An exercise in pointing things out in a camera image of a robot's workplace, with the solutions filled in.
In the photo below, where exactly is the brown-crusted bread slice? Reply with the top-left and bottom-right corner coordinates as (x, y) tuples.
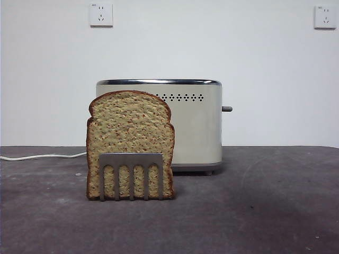
(86, 90), (176, 201)

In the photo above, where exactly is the cream two-slot toaster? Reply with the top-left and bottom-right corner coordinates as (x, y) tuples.
(95, 78), (223, 176)

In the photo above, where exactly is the steel toast rack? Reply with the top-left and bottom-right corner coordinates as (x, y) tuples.
(98, 152), (165, 202)

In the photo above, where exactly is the white wall socket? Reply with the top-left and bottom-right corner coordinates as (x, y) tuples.
(88, 3), (114, 28)
(314, 5), (338, 30)

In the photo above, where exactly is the white power cable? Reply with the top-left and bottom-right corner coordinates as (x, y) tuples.
(0, 151), (88, 161)

